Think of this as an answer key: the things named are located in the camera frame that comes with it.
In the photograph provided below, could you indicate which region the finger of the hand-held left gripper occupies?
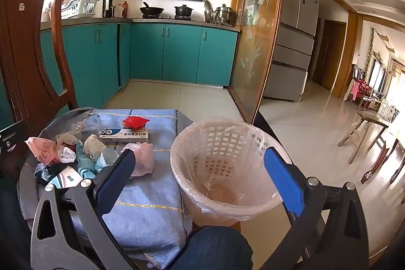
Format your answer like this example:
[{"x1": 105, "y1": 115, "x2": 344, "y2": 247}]
[{"x1": 0, "y1": 121, "x2": 29, "y2": 152}]

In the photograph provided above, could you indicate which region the translucent white plastic wad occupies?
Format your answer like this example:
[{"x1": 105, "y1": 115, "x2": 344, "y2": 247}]
[{"x1": 83, "y1": 134, "x2": 107, "y2": 160}]

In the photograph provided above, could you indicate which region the pink plastic wastebasket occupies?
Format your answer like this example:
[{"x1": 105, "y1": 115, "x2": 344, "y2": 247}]
[{"x1": 170, "y1": 120, "x2": 293, "y2": 228}]

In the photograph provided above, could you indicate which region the clear plastic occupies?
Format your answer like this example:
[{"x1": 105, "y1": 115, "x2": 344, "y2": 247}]
[{"x1": 72, "y1": 116, "x2": 102, "y2": 136}]

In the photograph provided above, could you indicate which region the person's leg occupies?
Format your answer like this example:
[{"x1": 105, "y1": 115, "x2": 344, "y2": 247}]
[{"x1": 169, "y1": 225, "x2": 254, "y2": 270}]

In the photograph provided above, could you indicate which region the white kettle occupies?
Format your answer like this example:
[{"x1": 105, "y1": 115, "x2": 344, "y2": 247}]
[{"x1": 95, "y1": 0, "x2": 110, "y2": 18}]

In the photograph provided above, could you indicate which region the wooden dining table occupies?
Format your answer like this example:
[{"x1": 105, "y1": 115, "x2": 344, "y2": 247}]
[{"x1": 337, "y1": 109, "x2": 391, "y2": 164}]

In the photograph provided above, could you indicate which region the white pink plastic bag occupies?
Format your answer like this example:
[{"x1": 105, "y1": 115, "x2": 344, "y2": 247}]
[{"x1": 122, "y1": 142, "x2": 156, "y2": 177}]

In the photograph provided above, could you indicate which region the wooden dining chair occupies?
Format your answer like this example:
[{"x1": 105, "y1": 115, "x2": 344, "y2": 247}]
[{"x1": 361, "y1": 137, "x2": 405, "y2": 204}]

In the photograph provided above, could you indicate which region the white medicine box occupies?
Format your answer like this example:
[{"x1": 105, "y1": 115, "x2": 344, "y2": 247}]
[{"x1": 99, "y1": 128, "x2": 149, "y2": 143}]

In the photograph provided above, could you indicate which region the steel stockpot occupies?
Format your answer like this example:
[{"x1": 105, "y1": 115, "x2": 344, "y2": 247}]
[{"x1": 214, "y1": 4, "x2": 235, "y2": 26}]

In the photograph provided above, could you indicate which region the wooden chair with blue cushion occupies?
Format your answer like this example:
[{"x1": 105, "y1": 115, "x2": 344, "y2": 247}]
[{"x1": 0, "y1": 18, "x2": 240, "y2": 131}]

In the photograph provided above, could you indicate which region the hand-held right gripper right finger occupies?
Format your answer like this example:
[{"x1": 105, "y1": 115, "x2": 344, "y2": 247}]
[{"x1": 259, "y1": 147, "x2": 371, "y2": 270}]

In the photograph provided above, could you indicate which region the black cooking pot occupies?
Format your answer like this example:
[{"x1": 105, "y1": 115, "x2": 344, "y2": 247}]
[{"x1": 174, "y1": 4, "x2": 193, "y2": 17}]

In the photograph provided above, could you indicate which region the carved wooden chair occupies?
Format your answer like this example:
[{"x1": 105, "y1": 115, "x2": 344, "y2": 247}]
[{"x1": 0, "y1": 0, "x2": 79, "y2": 144}]

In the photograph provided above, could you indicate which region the pink hanging cloth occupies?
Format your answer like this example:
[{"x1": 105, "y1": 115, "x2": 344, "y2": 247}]
[{"x1": 349, "y1": 80, "x2": 364, "y2": 103}]

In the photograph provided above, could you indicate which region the black wok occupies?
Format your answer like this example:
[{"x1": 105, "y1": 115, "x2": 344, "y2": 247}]
[{"x1": 140, "y1": 2, "x2": 165, "y2": 17}]

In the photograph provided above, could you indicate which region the green wall garland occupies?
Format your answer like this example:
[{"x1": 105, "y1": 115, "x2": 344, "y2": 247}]
[{"x1": 364, "y1": 28, "x2": 376, "y2": 76}]

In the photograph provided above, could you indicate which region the dark green foil wrapper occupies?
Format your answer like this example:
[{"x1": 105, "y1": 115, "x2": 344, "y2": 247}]
[{"x1": 34, "y1": 162, "x2": 65, "y2": 186}]

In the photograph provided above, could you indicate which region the brown wooden door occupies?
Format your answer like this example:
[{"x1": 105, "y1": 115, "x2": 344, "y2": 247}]
[{"x1": 313, "y1": 18, "x2": 348, "y2": 93}]

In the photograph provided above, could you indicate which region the gas stove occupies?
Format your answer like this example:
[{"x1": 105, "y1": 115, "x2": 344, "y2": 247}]
[{"x1": 142, "y1": 14, "x2": 194, "y2": 20}]

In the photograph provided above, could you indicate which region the steel pot lid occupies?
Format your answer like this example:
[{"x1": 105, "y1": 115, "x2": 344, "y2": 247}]
[{"x1": 204, "y1": 0, "x2": 216, "y2": 24}]

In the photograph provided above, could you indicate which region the white blue striped packet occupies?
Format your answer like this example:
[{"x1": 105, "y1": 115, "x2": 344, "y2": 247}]
[{"x1": 47, "y1": 166, "x2": 85, "y2": 190}]

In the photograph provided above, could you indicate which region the clear plastic bin liner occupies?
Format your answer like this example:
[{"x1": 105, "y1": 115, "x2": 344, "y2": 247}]
[{"x1": 170, "y1": 120, "x2": 293, "y2": 226}]

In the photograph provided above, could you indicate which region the red wrapper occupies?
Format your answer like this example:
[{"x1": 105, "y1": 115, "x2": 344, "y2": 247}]
[{"x1": 122, "y1": 116, "x2": 150, "y2": 131}]

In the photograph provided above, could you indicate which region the small white plastic scrap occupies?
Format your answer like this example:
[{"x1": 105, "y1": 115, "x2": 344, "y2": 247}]
[{"x1": 58, "y1": 147, "x2": 77, "y2": 163}]

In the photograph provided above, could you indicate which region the silver refrigerator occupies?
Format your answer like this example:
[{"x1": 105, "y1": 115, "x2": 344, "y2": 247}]
[{"x1": 262, "y1": 0, "x2": 321, "y2": 103}]

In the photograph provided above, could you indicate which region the white dish rack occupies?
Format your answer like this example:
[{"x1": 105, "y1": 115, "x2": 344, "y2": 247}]
[{"x1": 61, "y1": 0, "x2": 100, "y2": 19}]

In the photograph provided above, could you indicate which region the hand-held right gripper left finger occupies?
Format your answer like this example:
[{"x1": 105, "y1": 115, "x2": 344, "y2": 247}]
[{"x1": 30, "y1": 148, "x2": 137, "y2": 270}]

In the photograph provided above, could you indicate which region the pale teal plastic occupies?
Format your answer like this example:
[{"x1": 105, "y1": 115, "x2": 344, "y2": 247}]
[{"x1": 75, "y1": 143, "x2": 120, "y2": 180}]

